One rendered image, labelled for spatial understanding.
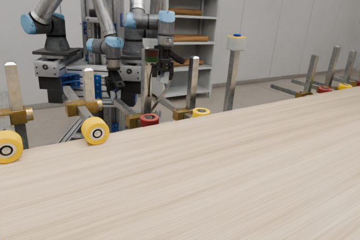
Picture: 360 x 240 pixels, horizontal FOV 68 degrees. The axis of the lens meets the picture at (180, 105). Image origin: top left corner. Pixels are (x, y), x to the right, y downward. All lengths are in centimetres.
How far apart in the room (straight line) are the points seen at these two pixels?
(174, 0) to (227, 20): 111
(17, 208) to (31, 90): 316
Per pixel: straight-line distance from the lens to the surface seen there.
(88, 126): 89
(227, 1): 487
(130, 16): 134
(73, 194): 73
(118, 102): 142
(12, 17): 368
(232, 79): 147
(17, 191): 78
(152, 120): 108
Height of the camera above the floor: 134
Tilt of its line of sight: 20 degrees down
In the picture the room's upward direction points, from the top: 4 degrees clockwise
